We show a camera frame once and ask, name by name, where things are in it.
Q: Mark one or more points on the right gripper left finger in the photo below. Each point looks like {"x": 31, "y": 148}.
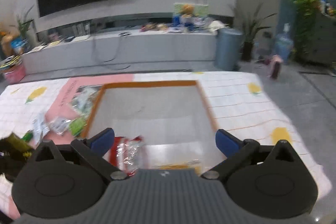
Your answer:
{"x": 59, "y": 181}

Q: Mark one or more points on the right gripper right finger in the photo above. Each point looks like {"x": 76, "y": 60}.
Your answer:
{"x": 270, "y": 181}

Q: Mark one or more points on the dark green seaweed bag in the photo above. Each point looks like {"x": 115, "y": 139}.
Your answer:
{"x": 15, "y": 153}

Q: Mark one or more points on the green sausage stick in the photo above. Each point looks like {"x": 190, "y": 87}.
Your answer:
{"x": 28, "y": 136}

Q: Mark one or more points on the green label nut bag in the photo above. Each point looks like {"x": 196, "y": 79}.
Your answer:
{"x": 76, "y": 126}

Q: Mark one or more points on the white wet wipes packet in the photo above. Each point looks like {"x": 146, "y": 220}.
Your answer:
{"x": 40, "y": 128}

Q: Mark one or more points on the red spicy snack bag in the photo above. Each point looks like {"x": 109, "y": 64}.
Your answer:
{"x": 128, "y": 155}

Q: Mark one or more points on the yellow waffle cookie bag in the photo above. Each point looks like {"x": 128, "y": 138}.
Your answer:
{"x": 181, "y": 165}

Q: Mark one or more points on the clear mixed snack bag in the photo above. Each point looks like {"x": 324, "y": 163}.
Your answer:
{"x": 84, "y": 98}

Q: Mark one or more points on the yogurt hawthorn ball bag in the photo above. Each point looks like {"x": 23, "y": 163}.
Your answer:
{"x": 59, "y": 125}

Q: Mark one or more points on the lemon pattern tablecloth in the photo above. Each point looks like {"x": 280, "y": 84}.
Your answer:
{"x": 236, "y": 100}

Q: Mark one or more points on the orange cardboard box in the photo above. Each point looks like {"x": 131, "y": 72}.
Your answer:
{"x": 172, "y": 117}

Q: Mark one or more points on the pink storage box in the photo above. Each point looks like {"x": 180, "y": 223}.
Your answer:
{"x": 14, "y": 74}

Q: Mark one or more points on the pink space heater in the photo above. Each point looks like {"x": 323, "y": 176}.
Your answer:
{"x": 275, "y": 66}

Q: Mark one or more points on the water jug with pump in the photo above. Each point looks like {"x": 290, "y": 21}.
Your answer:
{"x": 283, "y": 44}

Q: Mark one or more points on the grey drawer cabinet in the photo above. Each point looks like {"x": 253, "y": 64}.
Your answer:
{"x": 322, "y": 47}

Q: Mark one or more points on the orange gourd vase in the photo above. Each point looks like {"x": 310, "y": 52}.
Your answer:
{"x": 6, "y": 39}

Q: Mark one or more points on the grey tv console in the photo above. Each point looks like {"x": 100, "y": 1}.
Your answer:
{"x": 115, "y": 48}

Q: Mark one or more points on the blue grey trash bin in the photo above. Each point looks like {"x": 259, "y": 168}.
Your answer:
{"x": 228, "y": 46}

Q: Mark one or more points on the potted long leaf plant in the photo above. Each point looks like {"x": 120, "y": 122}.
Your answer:
{"x": 250, "y": 24}

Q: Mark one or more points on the left potted green plant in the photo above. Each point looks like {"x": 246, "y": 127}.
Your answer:
{"x": 23, "y": 23}

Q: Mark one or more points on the cabinet top ivy plant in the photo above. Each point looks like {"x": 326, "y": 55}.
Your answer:
{"x": 305, "y": 17}

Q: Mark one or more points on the green calendar card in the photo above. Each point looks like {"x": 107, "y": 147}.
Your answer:
{"x": 201, "y": 14}

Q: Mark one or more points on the teddy bear toy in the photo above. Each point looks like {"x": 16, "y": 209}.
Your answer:
{"x": 187, "y": 10}

